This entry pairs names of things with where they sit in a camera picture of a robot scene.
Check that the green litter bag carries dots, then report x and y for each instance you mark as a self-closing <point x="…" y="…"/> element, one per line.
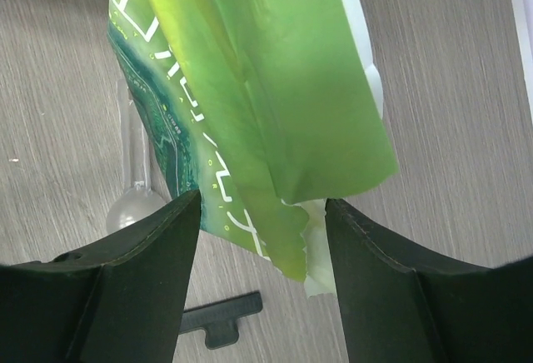
<point x="269" y="108"/>

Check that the clear plastic scoop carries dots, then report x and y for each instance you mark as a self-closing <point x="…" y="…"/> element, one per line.
<point x="138" y="200"/>

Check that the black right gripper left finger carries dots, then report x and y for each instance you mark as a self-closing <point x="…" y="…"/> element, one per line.
<point x="118" y="299"/>

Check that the black bag clip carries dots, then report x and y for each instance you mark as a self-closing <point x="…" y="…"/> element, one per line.
<point x="218" y="320"/>

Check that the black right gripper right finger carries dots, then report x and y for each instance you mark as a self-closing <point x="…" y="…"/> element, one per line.
<point x="402" y="302"/>

